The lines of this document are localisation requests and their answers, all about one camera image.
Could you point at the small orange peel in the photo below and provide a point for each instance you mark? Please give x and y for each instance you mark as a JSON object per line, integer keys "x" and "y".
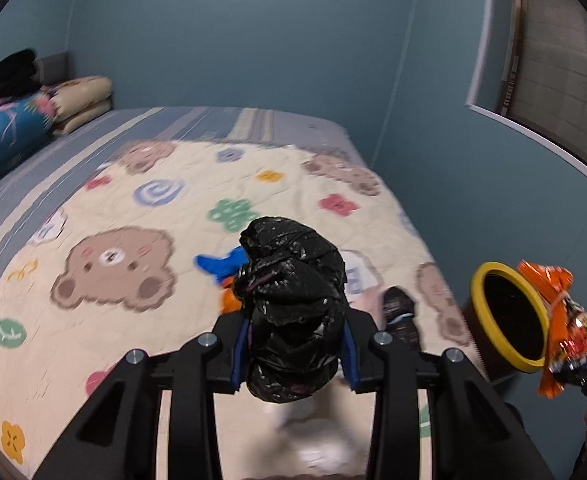
{"x": 229, "y": 301}

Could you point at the white framed window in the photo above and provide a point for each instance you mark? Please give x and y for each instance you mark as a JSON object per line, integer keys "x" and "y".
{"x": 548, "y": 60}

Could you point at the bear print blanket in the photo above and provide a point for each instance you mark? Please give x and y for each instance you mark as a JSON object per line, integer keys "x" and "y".
{"x": 123, "y": 200}

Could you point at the folded beige quilt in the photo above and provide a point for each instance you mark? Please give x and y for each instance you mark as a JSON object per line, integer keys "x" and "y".
{"x": 81, "y": 97}

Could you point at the black clothing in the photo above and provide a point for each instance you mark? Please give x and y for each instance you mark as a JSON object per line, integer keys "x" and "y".
{"x": 3, "y": 77}

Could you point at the white tissue bundle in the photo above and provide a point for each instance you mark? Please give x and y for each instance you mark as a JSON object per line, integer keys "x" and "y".
{"x": 318, "y": 435}

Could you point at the orange snack packet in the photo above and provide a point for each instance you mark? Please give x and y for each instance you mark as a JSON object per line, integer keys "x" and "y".
{"x": 571, "y": 330}

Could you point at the blue wrapper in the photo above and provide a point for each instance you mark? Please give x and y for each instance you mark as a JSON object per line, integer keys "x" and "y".
{"x": 213, "y": 264}

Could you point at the yellow rimmed trash bin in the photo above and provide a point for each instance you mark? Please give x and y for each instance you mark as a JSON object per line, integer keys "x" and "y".
{"x": 511, "y": 315}

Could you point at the blue floral pillow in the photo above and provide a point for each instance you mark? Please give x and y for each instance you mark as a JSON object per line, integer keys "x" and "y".
{"x": 8, "y": 130}

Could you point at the dark crumpled wrapper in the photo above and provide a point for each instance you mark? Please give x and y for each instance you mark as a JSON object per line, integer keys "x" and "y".
{"x": 398, "y": 310}

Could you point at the black plastic bag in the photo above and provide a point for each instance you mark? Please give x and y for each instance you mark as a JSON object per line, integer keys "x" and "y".
{"x": 293, "y": 310}

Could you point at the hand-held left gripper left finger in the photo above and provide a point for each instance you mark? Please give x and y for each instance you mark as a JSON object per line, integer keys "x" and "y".
{"x": 241, "y": 355}

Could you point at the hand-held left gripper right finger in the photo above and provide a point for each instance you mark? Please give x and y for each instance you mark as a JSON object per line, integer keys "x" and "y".
{"x": 349, "y": 365}

